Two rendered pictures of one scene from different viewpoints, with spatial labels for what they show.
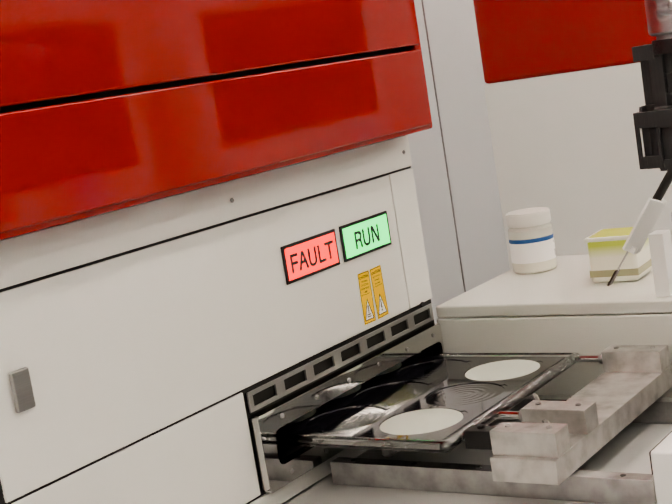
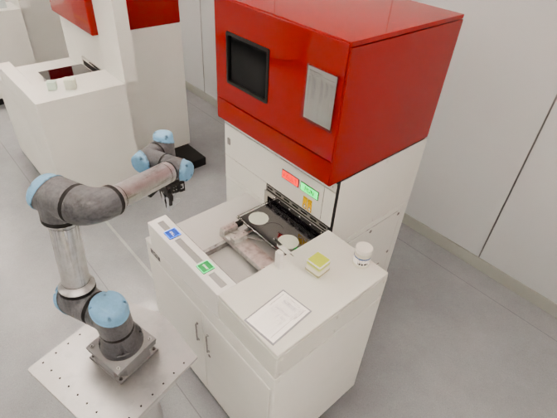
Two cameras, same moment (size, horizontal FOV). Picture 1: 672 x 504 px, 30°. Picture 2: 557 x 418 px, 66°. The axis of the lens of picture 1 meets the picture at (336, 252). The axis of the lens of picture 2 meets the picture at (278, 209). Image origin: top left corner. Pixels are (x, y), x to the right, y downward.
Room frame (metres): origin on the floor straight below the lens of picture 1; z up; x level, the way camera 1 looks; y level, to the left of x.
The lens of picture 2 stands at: (1.84, -1.66, 2.25)
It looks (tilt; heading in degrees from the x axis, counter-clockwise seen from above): 38 degrees down; 100
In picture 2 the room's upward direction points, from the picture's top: 4 degrees clockwise
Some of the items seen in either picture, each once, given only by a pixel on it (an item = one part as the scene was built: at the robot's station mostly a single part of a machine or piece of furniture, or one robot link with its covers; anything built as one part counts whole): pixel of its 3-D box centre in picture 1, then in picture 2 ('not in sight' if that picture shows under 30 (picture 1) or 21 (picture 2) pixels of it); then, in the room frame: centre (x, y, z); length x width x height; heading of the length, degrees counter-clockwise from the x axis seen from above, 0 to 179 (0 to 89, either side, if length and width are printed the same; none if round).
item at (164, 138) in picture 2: not in sight; (163, 146); (1.14, -0.35, 1.41); 0.09 x 0.08 x 0.11; 78
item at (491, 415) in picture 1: (516, 398); (261, 236); (1.50, -0.19, 0.90); 0.38 x 0.01 x 0.01; 145
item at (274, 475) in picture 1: (360, 399); (293, 216); (1.62, 0.00, 0.89); 0.44 x 0.02 x 0.10; 145
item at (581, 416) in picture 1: (559, 415); (239, 236); (1.40, -0.22, 0.89); 0.08 x 0.03 x 0.03; 55
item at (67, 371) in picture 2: not in sight; (123, 367); (1.15, -0.90, 0.75); 0.45 x 0.44 x 0.13; 68
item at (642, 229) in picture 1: (648, 245); (282, 253); (1.64, -0.41, 1.03); 0.06 x 0.04 x 0.13; 55
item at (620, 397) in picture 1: (589, 419); (249, 250); (1.46, -0.27, 0.87); 0.36 x 0.08 x 0.03; 145
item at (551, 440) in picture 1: (529, 438); (229, 228); (1.34, -0.18, 0.89); 0.08 x 0.03 x 0.03; 55
